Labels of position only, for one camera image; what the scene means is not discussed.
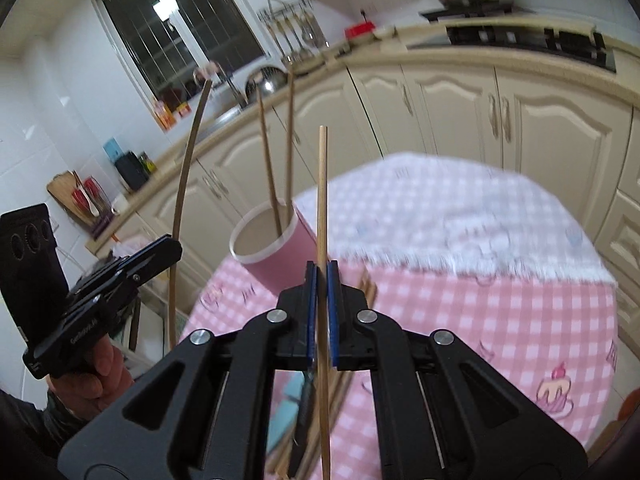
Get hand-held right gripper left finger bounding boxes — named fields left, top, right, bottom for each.
left=57, top=260, right=317, bottom=480

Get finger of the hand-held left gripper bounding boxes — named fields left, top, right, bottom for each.
left=75, top=236, right=182, bottom=292
left=62, top=245, right=183, bottom=322

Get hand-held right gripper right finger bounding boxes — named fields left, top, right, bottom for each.
left=327, top=260, right=588, bottom=480

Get wooden chopstick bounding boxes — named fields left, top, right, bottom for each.
left=318, top=126, right=332, bottom=480
left=272, top=280, right=378, bottom=480
left=300, top=266, right=375, bottom=478
left=256, top=94, right=282, bottom=233
left=167, top=79, right=213, bottom=351

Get pink cup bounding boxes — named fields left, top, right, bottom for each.
left=229, top=199, right=321, bottom=295

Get person's left forearm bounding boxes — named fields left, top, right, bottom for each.
left=0, top=385, right=76, bottom=466

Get person's left hand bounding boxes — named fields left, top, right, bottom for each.
left=50, top=332, right=136, bottom=416

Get white plastic bag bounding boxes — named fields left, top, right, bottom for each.
left=111, top=236, right=152, bottom=262

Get black knife block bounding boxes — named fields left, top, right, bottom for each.
left=114, top=151, right=150, bottom=192

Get red utensil holder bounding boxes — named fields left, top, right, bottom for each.
left=72, top=175, right=109, bottom=217

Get wooden cutting board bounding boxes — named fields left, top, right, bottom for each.
left=47, top=170, right=101, bottom=227

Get pink checked tablecloth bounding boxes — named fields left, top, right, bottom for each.
left=177, top=250, right=621, bottom=480

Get orange box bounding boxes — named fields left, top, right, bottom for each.
left=152, top=100, right=179, bottom=132

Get white bear print blanket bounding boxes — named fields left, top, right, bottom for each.
left=290, top=152, right=618, bottom=286

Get black faucet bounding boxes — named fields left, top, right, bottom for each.
left=220, top=72, right=247, bottom=109

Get steel bowl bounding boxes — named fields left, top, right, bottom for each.
left=245, top=65, right=292, bottom=97

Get white framed window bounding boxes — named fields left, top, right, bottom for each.
left=95, top=0, right=266, bottom=106

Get cream kitchen cabinets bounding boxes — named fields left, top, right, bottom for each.
left=85, top=45, right=640, bottom=376

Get hanging utensil rack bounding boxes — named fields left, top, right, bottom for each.
left=257, top=0, right=331, bottom=66

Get black gas stove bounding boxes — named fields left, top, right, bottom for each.
left=445, top=20, right=618, bottom=72

